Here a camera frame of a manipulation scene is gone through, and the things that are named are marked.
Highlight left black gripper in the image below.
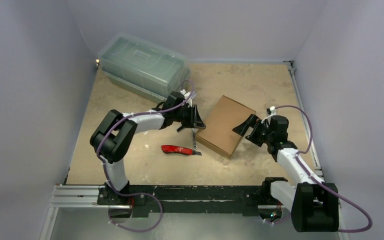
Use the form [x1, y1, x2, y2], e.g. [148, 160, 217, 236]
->
[172, 104, 204, 128]

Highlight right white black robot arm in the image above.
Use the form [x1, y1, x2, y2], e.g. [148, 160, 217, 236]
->
[232, 114, 339, 232]

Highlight clear plastic storage bin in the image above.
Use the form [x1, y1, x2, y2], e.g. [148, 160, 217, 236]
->
[97, 33, 191, 103]

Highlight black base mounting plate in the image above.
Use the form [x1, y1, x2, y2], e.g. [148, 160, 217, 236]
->
[97, 185, 287, 218]

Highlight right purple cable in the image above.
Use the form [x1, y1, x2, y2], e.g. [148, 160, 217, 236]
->
[266, 105, 374, 234]

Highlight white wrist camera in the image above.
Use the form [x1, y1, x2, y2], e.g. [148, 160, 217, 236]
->
[266, 106, 277, 117]
[180, 89, 197, 101]

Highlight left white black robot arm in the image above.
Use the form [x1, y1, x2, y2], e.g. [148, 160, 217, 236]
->
[89, 90, 206, 205]

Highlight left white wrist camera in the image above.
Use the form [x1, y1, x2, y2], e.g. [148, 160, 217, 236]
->
[180, 89, 197, 101]

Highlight silver ratchet wrench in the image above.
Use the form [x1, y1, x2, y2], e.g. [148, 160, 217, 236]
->
[191, 128, 198, 151]

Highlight brown cardboard express box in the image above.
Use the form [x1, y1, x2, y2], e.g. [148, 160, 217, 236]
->
[196, 95, 256, 159]

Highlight red utility knife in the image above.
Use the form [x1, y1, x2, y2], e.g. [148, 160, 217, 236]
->
[161, 144, 202, 156]

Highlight blue handled pliers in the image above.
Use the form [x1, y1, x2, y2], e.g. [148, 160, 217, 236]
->
[151, 101, 189, 132]

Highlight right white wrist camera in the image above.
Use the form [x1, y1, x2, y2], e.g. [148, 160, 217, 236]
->
[266, 106, 277, 117]

